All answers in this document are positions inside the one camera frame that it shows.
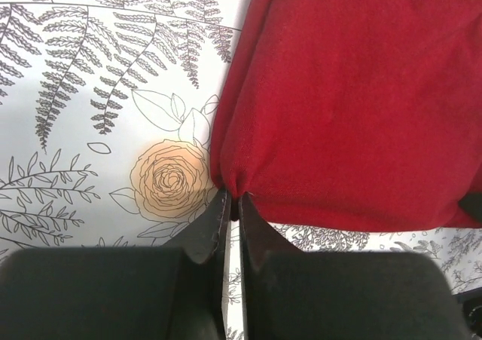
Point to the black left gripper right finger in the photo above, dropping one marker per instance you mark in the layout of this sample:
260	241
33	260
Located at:
292	294

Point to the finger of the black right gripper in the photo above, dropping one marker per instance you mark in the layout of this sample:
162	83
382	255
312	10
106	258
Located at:
471	204

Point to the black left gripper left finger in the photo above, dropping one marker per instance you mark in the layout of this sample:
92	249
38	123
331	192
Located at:
172	291

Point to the dark red t shirt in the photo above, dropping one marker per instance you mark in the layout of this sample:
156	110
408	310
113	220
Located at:
359	115

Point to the floral patterned table mat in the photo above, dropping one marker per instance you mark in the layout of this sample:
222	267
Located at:
107	109

